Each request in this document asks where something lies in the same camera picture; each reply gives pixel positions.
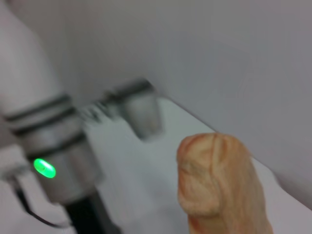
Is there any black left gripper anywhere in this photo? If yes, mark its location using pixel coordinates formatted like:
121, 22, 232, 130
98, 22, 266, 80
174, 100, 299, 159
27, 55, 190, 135
65, 192, 120, 234

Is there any long toasted bread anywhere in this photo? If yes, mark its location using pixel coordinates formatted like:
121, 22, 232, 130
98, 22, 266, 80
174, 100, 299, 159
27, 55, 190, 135
176, 132, 274, 234

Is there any left arm cable with connector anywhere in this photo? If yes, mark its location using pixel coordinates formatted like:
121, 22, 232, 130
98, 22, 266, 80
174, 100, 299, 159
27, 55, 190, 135
13, 179, 70, 229

